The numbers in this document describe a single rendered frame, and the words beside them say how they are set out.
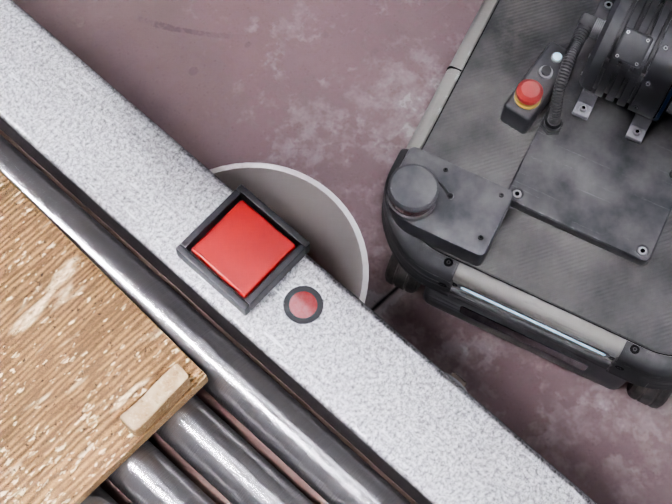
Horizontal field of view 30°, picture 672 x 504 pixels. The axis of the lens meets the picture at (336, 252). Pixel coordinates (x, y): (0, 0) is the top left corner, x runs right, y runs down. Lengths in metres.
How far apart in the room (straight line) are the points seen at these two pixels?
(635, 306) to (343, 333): 0.83
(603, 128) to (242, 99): 0.62
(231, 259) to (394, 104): 1.13
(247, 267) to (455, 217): 0.76
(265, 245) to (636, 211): 0.88
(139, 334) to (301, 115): 1.15
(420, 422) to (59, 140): 0.38
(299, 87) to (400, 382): 1.18
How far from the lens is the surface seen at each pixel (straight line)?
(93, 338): 0.98
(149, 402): 0.93
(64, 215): 1.04
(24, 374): 0.98
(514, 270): 1.74
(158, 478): 0.96
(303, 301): 1.00
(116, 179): 1.05
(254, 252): 1.00
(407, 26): 2.17
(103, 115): 1.07
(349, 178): 2.04
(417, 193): 1.68
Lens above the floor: 1.86
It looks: 70 degrees down
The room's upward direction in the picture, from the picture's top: 3 degrees clockwise
